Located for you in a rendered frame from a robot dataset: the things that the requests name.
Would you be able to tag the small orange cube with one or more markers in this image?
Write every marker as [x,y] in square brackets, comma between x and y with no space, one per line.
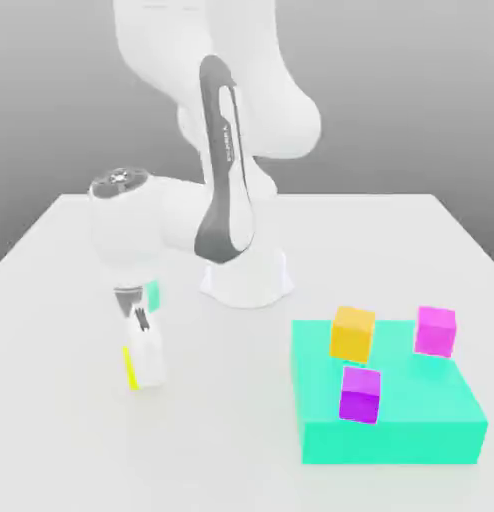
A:
[352,335]

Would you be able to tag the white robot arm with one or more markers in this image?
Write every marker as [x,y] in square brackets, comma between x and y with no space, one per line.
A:
[247,100]

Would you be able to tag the large teal box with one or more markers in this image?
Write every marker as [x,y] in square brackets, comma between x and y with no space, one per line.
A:
[415,404]

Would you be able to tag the small yellow cube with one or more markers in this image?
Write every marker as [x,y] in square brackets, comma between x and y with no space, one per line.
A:
[131,370]

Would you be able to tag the small pink cube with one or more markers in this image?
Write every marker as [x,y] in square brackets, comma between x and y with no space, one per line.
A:
[435,332]

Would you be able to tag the small teal cube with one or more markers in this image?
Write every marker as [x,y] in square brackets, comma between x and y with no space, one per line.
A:
[153,295]

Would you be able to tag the small purple cube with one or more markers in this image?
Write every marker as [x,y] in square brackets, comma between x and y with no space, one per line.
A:
[360,396]

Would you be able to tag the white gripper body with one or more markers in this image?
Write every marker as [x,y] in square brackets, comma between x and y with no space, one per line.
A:
[151,360]

